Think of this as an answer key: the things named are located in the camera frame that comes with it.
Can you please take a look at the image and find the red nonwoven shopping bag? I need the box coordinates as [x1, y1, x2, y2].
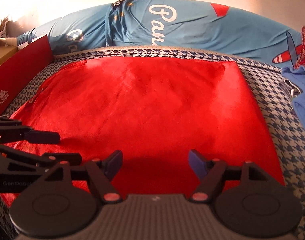
[10, 57, 284, 197]

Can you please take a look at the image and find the red Kappa shoe box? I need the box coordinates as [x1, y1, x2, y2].
[0, 35, 53, 114]

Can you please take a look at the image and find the houndstooth blue white bedsheet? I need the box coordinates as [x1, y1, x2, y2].
[2, 46, 305, 239]

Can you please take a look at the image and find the light blue garment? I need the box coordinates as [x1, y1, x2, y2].
[281, 66, 305, 129]

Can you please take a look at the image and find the blue printed pillow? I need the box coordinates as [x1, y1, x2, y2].
[17, 0, 303, 67]

